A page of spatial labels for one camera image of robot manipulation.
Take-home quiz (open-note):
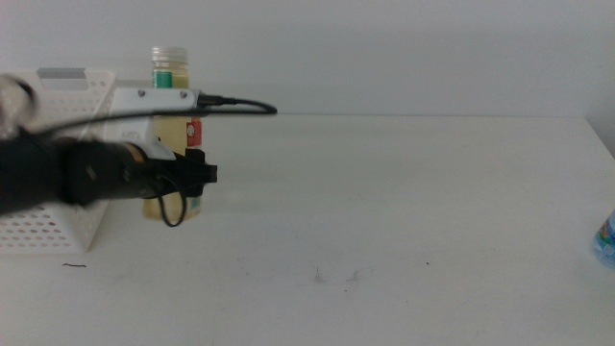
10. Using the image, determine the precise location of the thin black looped cable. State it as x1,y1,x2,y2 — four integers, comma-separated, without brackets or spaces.
156,173,188,228

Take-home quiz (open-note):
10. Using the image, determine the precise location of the clear water bottle blue cap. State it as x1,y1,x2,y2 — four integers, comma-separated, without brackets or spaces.
591,210,615,268

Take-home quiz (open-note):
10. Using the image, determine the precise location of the white perforated plastic basket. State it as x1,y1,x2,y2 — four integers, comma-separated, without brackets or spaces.
0,68,119,255

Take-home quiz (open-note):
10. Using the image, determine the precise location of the black camera cable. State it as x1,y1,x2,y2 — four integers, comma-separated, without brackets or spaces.
36,94,279,136

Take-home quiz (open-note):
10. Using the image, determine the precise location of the yellow liquid bottle white cap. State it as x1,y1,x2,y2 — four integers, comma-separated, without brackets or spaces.
142,46,204,222

